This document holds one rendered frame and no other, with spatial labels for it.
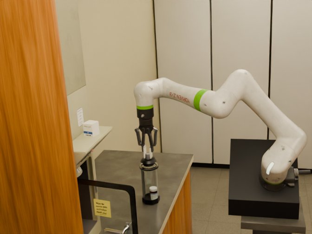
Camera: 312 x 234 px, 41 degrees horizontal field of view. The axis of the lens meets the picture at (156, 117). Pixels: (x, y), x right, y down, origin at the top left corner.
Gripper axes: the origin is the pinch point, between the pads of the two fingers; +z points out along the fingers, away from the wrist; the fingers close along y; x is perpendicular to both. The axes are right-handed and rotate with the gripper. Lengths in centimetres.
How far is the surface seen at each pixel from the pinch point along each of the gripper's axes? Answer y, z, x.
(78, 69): -17, -55, -40
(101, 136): -6, -26, -46
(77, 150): -10, -26, -63
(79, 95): -17, -44, -42
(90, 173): -19.7, -1.3, -33.5
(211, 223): 15, 125, 131
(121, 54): -62, -32, 136
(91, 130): -10, -30, -48
